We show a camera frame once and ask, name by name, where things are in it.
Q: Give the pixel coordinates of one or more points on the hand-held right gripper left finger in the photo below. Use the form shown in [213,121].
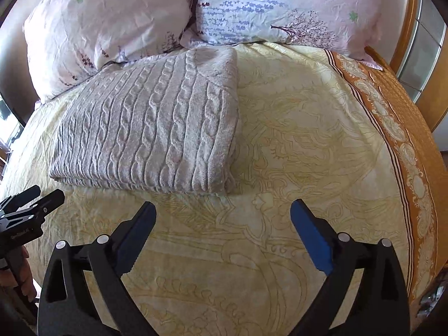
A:
[140,230]

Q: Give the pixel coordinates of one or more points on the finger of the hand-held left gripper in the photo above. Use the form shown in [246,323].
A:
[21,199]
[50,201]

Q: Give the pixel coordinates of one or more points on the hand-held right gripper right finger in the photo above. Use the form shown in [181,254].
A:
[311,238]

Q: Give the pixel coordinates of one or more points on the person's left hand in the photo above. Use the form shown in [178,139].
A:
[27,274]

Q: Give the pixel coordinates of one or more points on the yellow patterned bedsheet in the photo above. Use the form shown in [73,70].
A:
[297,140]

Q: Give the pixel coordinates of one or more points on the pink floral pillow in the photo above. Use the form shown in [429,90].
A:
[105,17]

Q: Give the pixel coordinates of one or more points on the frosted glass panel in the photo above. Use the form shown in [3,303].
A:
[421,42]

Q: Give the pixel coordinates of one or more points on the blue lavender print pillow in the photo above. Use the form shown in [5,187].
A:
[280,7]

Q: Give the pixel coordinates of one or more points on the wooden bed frame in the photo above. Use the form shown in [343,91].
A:
[434,112]

